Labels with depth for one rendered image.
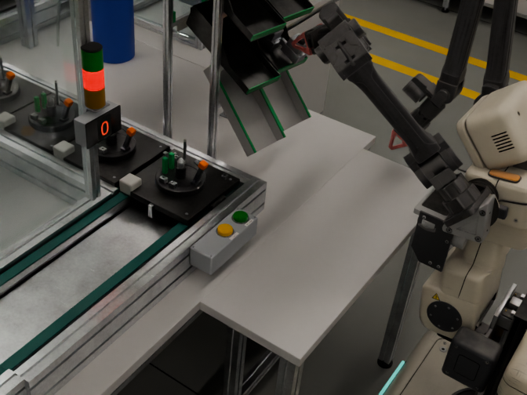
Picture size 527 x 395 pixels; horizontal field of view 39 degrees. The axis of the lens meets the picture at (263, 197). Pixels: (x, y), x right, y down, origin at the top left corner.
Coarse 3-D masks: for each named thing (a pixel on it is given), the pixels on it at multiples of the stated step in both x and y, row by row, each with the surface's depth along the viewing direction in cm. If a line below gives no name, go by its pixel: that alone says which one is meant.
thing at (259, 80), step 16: (208, 0) 208; (192, 16) 207; (208, 16) 215; (208, 32) 205; (224, 32) 214; (240, 32) 215; (208, 48) 208; (224, 48) 204; (240, 48) 213; (256, 48) 213; (224, 64) 206; (240, 64) 210; (256, 64) 212; (240, 80) 204; (256, 80) 209; (272, 80) 209
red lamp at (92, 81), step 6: (84, 72) 173; (90, 72) 173; (96, 72) 173; (102, 72) 174; (84, 78) 174; (90, 78) 174; (96, 78) 174; (102, 78) 175; (84, 84) 176; (90, 84) 174; (96, 84) 175; (102, 84) 176; (90, 90) 176; (96, 90) 176
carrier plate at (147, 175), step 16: (160, 160) 214; (192, 160) 216; (144, 176) 207; (208, 176) 210; (144, 192) 202; (160, 192) 202; (208, 192) 204; (224, 192) 205; (160, 208) 198; (176, 208) 197; (192, 208) 198; (208, 208) 201
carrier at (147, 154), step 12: (120, 132) 220; (108, 144) 214; (120, 144) 215; (132, 144) 216; (144, 144) 220; (156, 144) 220; (108, 156) 210; (120, 156) 211; (132, 156) 215; (144, 156) 215; (156, 156) 216; (108, 168) 209; (120, 168) 210; (132, 168) 210; (144, 168) 213; (108, 180) 205
